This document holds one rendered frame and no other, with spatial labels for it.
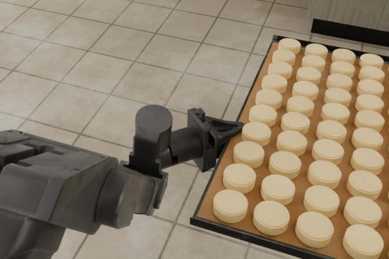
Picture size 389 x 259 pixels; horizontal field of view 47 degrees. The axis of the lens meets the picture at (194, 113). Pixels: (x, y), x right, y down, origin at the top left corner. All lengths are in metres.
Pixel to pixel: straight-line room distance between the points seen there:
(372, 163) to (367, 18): 2.01
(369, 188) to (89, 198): 0.51
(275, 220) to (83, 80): 1.95
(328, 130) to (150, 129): 0.32
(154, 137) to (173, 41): 2.06
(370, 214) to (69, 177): 0.52
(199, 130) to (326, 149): 0.21
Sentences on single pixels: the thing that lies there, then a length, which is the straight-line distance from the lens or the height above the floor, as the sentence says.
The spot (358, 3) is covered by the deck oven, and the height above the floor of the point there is 0.27.
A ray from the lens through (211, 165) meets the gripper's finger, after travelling 0.78.
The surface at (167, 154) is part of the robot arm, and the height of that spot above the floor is 0.98.
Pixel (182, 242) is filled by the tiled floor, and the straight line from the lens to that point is 1.77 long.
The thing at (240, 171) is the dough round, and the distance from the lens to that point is 0.70.
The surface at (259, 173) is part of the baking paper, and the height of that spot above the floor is 0.97.
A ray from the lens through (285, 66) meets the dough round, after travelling 0.97.
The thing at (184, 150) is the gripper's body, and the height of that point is 0.98.
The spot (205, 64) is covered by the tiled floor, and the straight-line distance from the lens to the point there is 2.51.
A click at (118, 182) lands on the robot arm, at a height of 1.29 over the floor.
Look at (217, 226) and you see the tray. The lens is 0.63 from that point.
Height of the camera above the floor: 1.53
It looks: 44 degrees down
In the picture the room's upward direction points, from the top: straight up
